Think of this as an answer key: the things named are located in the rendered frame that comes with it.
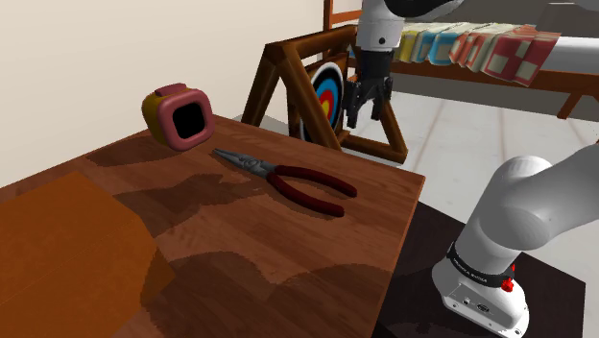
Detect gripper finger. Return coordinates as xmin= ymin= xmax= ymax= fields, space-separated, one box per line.
xmin=343 ymin=78 xmax=373 ymax=130
xmin=371 ymin=76 xmax=395 ymax=121

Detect archery target on wooden stand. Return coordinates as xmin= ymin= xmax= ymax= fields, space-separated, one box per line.
xmin=240 ymin=24 xmax=409 ymax=165

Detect brown wooden table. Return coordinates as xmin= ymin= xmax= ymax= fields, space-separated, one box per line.
xmin=0 ymin=114 xmax=426 ymax=338

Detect dark robot stand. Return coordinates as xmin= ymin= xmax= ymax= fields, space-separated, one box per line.
xmin=372 ymin=201 xmax=587 ymax=338

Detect pink and yellow cube clock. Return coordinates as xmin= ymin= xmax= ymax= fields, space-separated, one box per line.
xmin=141 ymin=83 xmax=216 ymax=153

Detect red-handled pliers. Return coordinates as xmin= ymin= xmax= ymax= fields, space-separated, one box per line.
xmin=212 ymin=148 xmax=358 ymax=218

